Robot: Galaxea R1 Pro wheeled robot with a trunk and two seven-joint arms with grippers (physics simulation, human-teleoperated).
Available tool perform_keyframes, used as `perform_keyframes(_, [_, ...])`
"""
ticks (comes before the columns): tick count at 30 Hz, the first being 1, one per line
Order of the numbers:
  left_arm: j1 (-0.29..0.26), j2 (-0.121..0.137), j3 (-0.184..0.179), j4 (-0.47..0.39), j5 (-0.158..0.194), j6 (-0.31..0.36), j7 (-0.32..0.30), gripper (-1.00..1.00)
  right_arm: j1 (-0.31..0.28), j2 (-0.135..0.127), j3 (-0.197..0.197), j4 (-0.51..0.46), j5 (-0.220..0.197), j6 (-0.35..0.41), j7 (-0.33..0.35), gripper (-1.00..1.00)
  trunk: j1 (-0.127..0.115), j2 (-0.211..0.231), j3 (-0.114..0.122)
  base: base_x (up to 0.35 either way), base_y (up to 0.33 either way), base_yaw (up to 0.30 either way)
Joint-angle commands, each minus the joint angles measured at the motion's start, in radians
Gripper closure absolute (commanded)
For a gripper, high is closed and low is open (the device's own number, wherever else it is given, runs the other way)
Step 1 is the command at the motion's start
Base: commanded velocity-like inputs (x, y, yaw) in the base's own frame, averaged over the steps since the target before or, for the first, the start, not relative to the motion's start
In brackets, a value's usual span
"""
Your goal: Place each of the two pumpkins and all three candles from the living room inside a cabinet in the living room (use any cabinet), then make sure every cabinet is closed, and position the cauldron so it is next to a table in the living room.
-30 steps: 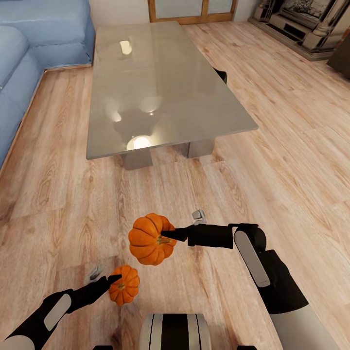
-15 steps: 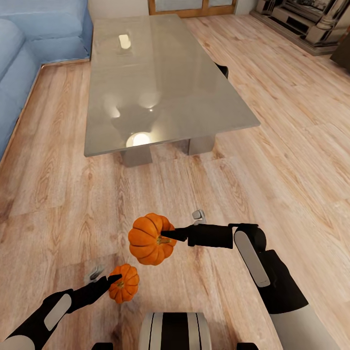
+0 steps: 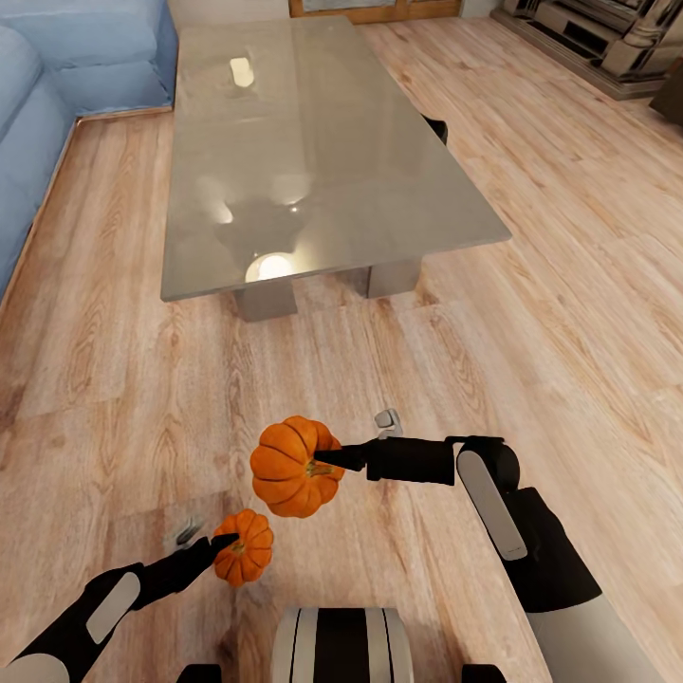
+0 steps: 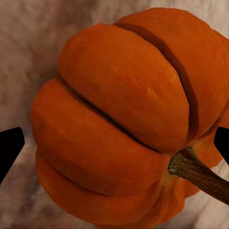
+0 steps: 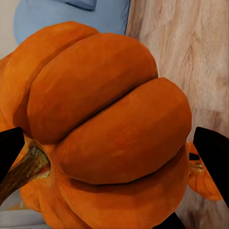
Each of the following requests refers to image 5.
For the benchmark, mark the pumpkin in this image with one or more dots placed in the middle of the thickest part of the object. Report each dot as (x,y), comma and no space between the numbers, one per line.
(105,138)
(200,180)

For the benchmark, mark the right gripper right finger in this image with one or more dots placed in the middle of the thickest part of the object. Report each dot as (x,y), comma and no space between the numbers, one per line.
(213,148)

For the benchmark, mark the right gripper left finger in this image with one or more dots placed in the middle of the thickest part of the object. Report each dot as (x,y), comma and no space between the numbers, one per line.
(11,143)

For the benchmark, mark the sofa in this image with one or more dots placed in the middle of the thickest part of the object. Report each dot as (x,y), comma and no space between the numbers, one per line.
(107,16)

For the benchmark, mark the door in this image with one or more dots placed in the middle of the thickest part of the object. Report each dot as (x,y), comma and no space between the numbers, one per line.
(19,206)

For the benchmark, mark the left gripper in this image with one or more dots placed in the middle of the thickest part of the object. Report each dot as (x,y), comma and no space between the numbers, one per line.
(193,156)

